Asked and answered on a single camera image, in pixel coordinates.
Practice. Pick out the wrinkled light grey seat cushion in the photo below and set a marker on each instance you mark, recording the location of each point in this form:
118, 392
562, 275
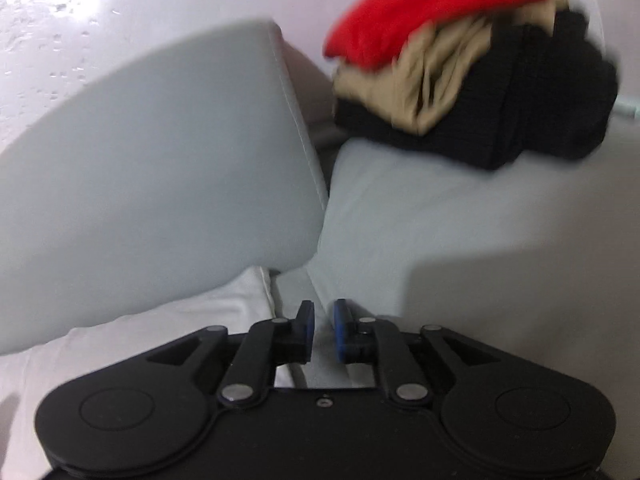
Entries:
450, 220

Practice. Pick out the white t-shirt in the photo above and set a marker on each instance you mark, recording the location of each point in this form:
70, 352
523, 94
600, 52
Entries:
150, 330

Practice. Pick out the folded tan garment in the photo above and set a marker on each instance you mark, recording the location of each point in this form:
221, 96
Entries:
430, 85

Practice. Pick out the grey backrest cushion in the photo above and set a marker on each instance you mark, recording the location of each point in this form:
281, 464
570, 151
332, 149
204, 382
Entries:
165, 175

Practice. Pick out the folded red garment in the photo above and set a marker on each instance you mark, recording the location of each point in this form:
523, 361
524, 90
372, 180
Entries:
425, 5

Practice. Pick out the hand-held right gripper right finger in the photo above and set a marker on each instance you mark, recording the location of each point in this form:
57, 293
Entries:
341, 332

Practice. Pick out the grey sofa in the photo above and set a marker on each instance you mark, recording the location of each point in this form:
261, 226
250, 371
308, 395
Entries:
450, 240

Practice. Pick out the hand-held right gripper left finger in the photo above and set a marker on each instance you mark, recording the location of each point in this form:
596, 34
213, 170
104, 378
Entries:
307, 332

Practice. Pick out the folded black garment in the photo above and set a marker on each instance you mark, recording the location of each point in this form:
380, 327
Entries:
540, 110

